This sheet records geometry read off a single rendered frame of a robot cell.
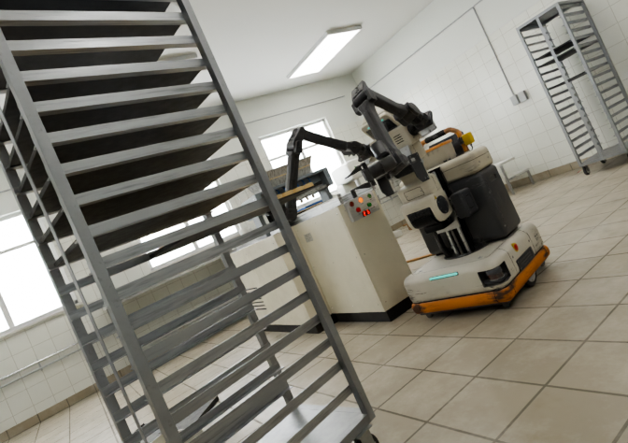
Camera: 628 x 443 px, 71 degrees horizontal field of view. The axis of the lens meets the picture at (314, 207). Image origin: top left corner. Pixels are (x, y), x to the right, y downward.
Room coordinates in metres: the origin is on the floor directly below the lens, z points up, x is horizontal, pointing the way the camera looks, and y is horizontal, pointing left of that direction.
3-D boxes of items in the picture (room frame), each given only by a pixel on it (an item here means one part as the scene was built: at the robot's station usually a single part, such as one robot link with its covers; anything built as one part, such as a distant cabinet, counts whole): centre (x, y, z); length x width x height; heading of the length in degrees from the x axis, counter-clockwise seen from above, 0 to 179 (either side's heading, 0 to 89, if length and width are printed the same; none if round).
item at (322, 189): (3.67, 0.15, 1.01); 0.72 x 0.33 x 0.34; 121
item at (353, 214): (2.93, -0.29, 0.77); 0.24 x 0.04 x 0.14; 121
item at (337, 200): (3.70, 0.33, 0.87); 2.01 x 0.03 x 0.07; 31
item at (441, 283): (2.64, -0.73, 0.16); 0.67 x 0.64 x 0.25; 133
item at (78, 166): (1.35, 0.37, 1.23); 0.64 x 0.03 x 0.03; 133
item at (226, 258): (1.87, 0.43, 0.97); 0.03 x 0.03 x 1.70; 43
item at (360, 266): (3.24, -0.11, 0.45); 0.70 x 0.34 x 0.90; 31
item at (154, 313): (1.35, 0.37, 0.78); 0.64 x 0.03 x 0.03; 133
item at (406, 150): (2.44, -0.52, 0.88); 0.28 x 0.16 x 0.22; 43
